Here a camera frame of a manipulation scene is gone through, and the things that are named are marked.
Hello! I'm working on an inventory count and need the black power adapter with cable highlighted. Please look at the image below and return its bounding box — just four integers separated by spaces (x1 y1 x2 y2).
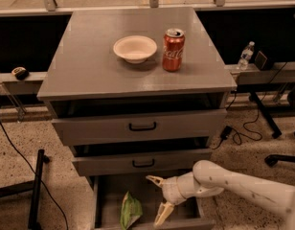
211 93 263 150

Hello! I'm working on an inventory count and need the small black box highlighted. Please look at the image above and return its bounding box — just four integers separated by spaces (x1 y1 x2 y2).
254 51 273 71

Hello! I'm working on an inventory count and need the grey bottom drawer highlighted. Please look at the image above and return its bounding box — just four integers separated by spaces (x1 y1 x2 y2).
91 172 216 230

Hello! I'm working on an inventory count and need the grey drawer cabinet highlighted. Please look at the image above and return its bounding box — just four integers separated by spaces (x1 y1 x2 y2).
36 7 238 230

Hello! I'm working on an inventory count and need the black metal stand left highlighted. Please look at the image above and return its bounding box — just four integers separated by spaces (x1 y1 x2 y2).
0 149 50 230

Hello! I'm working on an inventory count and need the black floor cable left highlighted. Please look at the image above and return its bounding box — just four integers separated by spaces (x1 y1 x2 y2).
0 115 69 230

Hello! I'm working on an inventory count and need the tape measure on ledge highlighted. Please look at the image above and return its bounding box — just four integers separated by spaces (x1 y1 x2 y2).
11 67 29 81

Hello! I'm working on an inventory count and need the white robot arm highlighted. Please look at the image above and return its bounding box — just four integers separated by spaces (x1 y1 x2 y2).
146 160 295 230

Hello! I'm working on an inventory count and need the green rice chip bag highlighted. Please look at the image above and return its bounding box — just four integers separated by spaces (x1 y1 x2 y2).
120 192 143 230

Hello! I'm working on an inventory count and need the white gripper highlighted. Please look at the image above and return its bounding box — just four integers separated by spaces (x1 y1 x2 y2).
146 172 224 228

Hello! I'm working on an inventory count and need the white paper bowl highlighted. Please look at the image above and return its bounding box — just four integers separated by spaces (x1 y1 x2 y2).
113 35 157 64

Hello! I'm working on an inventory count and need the grey top drawer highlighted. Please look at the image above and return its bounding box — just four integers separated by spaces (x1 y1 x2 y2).
53 109 227 146

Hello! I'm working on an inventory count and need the red cola can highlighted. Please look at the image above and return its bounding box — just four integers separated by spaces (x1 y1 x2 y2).
162 28 185 72

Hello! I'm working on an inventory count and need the black table leg right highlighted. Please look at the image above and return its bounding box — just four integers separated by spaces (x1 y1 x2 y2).
250 91 282 139

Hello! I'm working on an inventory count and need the grey drawer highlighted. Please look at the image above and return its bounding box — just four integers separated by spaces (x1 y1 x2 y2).
53 109 227 146
91 172 216 230
73 149 212 176

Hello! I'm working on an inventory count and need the clear plastic water bottle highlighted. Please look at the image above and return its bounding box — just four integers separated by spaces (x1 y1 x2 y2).
238 41 255 70

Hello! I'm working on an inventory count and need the grey middle drawer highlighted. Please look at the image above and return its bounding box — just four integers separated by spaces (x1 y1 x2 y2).
73 149 212 176

